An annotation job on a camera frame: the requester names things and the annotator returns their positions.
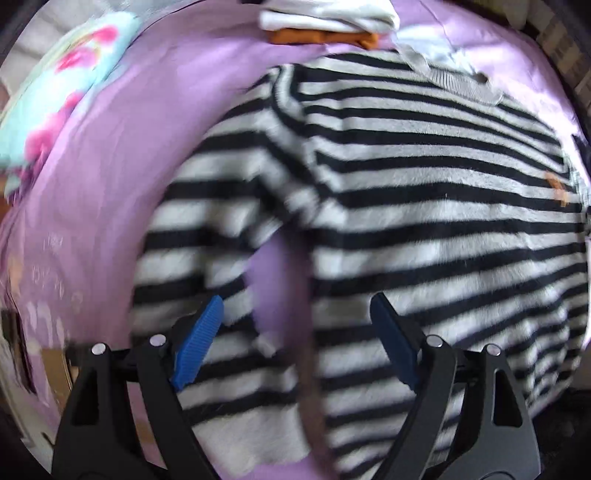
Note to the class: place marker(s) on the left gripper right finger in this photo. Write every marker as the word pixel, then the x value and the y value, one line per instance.
pixel 494 439

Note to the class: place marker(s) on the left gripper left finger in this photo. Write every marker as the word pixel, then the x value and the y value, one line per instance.
pixel 97 438

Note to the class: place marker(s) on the black white striped sweater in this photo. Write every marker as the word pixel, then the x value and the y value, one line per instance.
pixel 404 178

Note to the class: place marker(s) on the purple printed bed sheet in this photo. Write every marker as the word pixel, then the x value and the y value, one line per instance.
pixel 70 247

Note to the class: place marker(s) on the floral light blue pillow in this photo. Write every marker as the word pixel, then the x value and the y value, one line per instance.
pixel 35 116

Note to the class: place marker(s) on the orange folded garment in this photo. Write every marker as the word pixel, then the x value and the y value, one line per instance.
pixel 287 36

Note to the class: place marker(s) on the white folded garment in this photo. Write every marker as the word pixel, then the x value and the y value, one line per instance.
pixel 377 17

